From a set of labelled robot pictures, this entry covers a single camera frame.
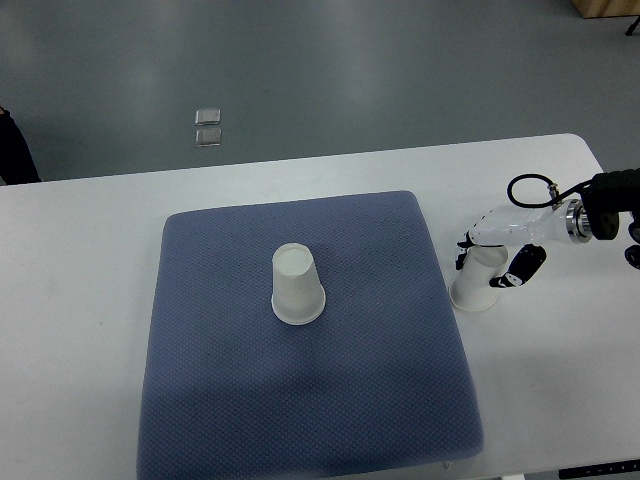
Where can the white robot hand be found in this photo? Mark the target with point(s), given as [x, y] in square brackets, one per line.
[515, 226]

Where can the white paper cup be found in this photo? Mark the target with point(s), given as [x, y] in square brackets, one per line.
[470, 290]
[298, 297]

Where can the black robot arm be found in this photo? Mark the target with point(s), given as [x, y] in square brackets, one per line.
[589, 210]

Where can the blue quilted cushion mat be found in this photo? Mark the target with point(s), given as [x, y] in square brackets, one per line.
[379, 380]

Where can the white paper cup on mat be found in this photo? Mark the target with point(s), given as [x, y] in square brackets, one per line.
[298, 297]

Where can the black table control panel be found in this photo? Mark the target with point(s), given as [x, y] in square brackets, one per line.
[599, 470]

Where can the black tripod foot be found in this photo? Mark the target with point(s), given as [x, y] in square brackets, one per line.
[631, 29]

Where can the wooden furniture corner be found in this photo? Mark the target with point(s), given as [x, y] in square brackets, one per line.
[590, 9]

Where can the upper metal floor plate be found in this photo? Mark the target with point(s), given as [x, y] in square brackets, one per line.
[208, 116]

